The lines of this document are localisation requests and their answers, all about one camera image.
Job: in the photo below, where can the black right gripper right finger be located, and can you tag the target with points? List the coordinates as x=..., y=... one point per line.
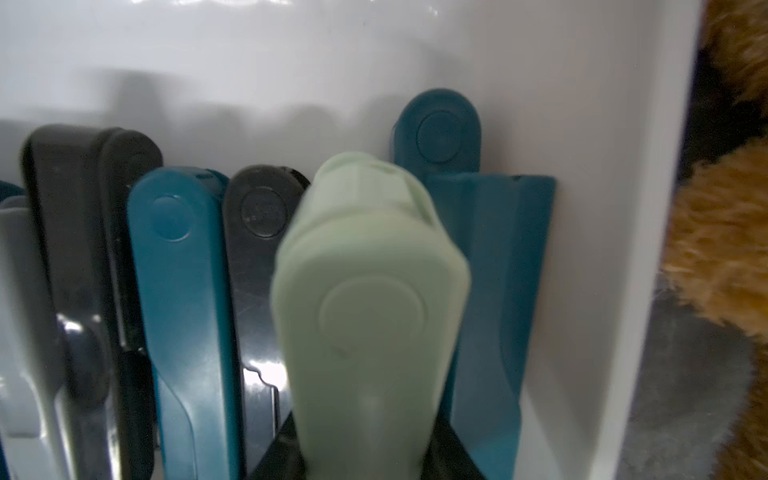
x=446, y=458

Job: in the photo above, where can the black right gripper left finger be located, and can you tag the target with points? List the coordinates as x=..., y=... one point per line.
x=283, y=459

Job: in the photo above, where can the light green pliers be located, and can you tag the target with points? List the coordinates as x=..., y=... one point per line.
x=357, y=181
x=367, y=309

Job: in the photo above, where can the dark teal pliers floor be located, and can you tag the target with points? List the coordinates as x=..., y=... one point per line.
x=500, y=223

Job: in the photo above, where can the grey pliers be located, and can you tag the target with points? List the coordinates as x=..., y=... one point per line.
x=32, y=370

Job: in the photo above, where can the black pliers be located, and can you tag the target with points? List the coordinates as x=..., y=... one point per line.
x=79, y=179
x=258, y=206

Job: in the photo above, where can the dark teal pliers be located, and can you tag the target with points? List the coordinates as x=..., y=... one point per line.
x=438, y=131

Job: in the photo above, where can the white storage box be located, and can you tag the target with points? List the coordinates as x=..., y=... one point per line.
x=592, y=93

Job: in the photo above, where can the brown teddy bear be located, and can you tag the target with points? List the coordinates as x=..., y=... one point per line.
x=715, y=252

